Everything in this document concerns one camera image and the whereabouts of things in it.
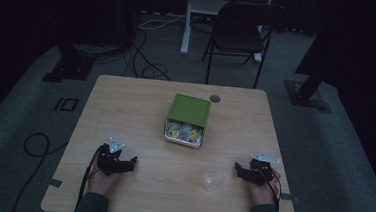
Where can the pile of tea bags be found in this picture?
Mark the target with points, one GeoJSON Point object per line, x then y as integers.
{"type": "Point", "coordinates": [184, 132]}

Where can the person's left hand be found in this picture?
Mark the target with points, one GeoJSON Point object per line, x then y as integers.
{"type": "Point", "coordinates": [101, 181]}

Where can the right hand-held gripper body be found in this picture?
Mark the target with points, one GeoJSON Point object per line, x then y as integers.
{"type": "Point", "coordinates": [260, 169]}

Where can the grey tape strip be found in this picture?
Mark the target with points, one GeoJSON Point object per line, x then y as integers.
{"type": "Point", "coordinates": [290, 198]}
{"type": "Point", "coordinates": [55, 183]}

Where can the black folding chair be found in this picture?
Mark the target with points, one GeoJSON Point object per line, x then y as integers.
{"type": "Point", "coordinates": [239, 32]}

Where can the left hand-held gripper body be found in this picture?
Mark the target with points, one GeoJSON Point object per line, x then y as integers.
{"type": "Point", "coordinates": [111, 160]}

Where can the silver tin box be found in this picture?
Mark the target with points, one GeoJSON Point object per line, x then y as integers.
{"type": "Point", "coordinates": [182, 142]}

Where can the black stand with base plate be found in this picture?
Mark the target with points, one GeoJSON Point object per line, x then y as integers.
{"type": "Point", "coordinates": [307, 94]}
{"type": "Point", "coordinates": [71, 66]}

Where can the person's right hand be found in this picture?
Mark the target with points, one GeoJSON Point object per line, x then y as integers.
{"type": "Point", "coordinates": [264, 193]}

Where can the clear glass cup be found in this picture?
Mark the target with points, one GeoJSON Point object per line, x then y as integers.
{"type": "Point", "coordinates": [213, 178]}

